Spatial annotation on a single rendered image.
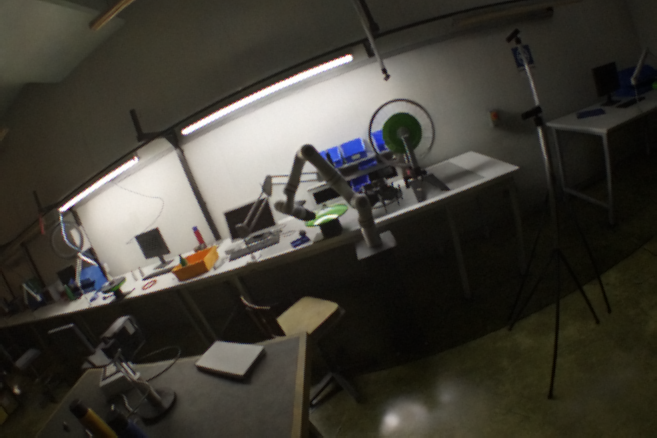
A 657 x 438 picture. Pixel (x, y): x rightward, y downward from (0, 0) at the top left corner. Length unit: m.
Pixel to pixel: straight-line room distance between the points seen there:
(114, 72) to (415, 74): 3.31
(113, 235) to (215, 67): 2.53
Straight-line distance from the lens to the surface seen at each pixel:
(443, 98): 2.97
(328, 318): 1.80
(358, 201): 1.69
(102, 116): 4.04
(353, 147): 2.81
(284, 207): 1.55
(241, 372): 1.07
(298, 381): 0.95
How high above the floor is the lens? 1.61
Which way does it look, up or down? 12 degrees down
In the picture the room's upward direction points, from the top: 22 degrees counter-clockwise
